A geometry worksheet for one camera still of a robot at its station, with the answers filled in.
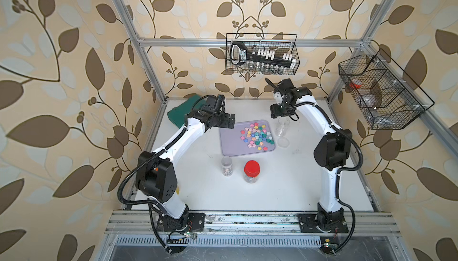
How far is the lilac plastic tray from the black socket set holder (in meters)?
0.39

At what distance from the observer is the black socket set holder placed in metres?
0.84

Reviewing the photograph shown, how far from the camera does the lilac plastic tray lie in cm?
98
